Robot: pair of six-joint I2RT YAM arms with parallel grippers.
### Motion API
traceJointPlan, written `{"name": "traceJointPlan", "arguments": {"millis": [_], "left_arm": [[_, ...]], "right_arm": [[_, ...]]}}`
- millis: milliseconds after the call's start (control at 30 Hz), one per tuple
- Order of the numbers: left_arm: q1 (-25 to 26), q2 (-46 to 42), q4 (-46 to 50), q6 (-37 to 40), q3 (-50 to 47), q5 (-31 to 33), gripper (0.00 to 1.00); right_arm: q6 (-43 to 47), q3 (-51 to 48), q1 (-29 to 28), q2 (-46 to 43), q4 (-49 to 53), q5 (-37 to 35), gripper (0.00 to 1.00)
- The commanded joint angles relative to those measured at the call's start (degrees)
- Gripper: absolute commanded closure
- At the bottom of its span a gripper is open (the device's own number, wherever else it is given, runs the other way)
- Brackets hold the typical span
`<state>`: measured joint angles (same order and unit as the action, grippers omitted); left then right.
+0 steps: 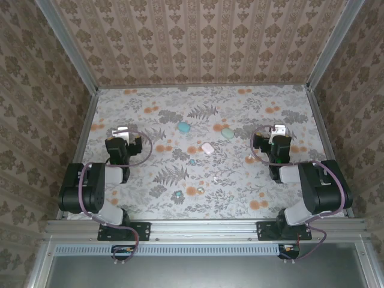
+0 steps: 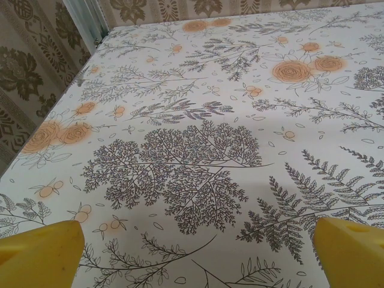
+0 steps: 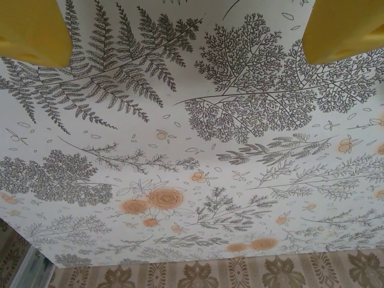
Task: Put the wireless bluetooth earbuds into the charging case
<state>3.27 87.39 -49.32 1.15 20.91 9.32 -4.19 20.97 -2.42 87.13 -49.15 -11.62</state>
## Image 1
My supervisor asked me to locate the grey metal sheet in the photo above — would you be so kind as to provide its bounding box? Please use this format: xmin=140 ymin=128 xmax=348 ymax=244
xmin=44 ymin=254 xmax=373 ymax=288

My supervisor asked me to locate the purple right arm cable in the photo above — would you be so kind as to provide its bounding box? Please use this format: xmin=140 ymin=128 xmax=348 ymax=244
xmin=250 ymin=125 xmax=346 ymax=262

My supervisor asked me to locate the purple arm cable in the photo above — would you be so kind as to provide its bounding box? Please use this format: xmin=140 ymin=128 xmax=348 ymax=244
xmin=250 ymin=125 xmax=346 ymax=262
xmin=78 ymin=127 xmax=153 ymax=265

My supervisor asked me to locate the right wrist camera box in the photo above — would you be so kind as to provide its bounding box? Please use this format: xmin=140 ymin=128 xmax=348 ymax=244
xmin=269 ymin=124 xmax=287 ymax=142

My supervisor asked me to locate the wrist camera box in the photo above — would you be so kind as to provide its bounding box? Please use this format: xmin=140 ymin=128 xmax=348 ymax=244
xmin=269 ymin=124 xmax=287 ymax=142
xmin=112 ymin=125 xmax=131 ymax=142

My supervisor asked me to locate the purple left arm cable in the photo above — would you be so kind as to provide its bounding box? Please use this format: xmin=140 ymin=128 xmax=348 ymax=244
xmin=78 ymin=127 xmax=153 ymax=265

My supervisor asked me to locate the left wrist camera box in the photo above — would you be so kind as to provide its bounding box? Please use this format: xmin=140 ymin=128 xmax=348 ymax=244
xmin=112 ymin=125 xmax=131 ymax=142

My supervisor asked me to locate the aluminium side rail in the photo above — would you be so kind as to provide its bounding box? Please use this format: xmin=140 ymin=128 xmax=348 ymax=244
xmin=55 ymin=88 xmax=100 ymax=220
xmin=305 ymin=86 xmax=356 ymax=218

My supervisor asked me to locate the aluminium corner post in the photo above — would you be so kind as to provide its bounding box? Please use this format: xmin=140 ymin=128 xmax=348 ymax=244
xmin=34 ymin=0 xmax=100 ymax=92
xmin=305 ymin=0 xmax=368 ymax=91

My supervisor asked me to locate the black wired connector board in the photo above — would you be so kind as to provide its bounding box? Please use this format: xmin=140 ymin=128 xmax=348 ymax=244
xmin=277 ymin=244 xmax=301 ymax=260
xmin=111 ymin=244 xmax=136 ymax=260

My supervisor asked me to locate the long aluminium base rail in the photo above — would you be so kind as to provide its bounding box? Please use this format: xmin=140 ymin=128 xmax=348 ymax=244
xmin=44 ymin=218 xmax=368 ymax=241

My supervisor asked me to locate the slotted grey cable duct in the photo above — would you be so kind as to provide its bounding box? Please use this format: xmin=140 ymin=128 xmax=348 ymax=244
xmin=55 ymin=243 xmax=301 ymax=256

